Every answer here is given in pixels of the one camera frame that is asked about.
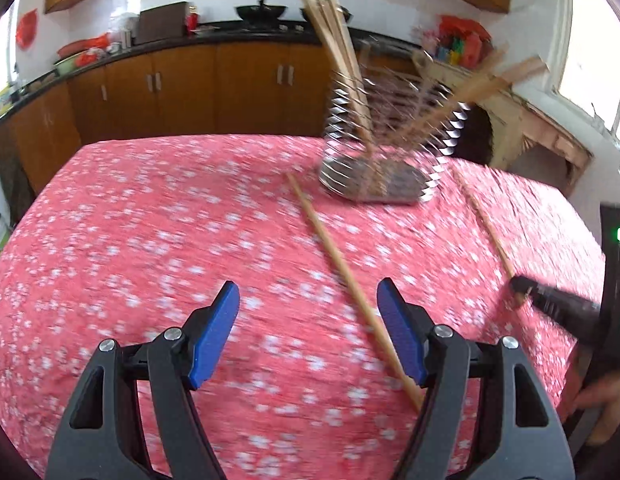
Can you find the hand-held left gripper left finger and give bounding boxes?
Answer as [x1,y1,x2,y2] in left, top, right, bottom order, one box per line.
[44,281,241,480]

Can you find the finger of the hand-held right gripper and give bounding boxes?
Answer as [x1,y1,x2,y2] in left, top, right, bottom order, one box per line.
[510,274,605,346]

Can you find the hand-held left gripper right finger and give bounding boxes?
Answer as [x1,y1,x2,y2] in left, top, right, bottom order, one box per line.
[377,278,577,480]

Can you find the long wooden chopstick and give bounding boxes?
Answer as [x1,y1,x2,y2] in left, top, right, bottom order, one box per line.
[288,174,425,412]
[454,169,517,281]

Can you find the wire utensil holder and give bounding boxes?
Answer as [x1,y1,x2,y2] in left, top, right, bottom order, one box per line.
[317,47,466,206]

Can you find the bundle of wooden chopsticks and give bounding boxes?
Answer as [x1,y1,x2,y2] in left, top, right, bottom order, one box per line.
[284,0,547,161]

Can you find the person's right hand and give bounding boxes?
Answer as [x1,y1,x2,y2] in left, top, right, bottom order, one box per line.
[572,370,620,413]

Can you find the red floral tablecloth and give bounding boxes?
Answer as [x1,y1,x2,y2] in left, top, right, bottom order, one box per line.
[0,134,608,480]

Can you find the cream side table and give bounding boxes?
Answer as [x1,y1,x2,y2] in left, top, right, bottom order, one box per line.
[412,52,591,196]

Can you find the white framed window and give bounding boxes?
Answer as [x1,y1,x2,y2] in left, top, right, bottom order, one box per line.
[550,0,620,133]

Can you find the wooden base cabinets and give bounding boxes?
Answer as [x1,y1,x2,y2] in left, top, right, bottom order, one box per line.
[0,42,415,196]

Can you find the black kitchen countertop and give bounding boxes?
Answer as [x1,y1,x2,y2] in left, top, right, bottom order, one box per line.
[0,20,421,126]

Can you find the gas stove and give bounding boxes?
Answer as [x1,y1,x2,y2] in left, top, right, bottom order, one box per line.
[240,19,311,32]

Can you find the brown cutting board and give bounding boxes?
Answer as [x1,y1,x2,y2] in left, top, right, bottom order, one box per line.
[134,1,191,46]

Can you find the red basin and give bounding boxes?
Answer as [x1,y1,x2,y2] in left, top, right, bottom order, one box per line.
[57,35,110,58]

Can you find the pot with glass lid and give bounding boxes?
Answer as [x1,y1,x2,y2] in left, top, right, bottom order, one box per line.
[300,5,353,26]

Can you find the black wok with lid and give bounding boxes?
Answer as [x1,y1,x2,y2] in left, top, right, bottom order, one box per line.
[235,0,287,23]

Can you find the hanging red plastic bag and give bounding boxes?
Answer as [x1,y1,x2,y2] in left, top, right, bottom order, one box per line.
[16,9,39,51]

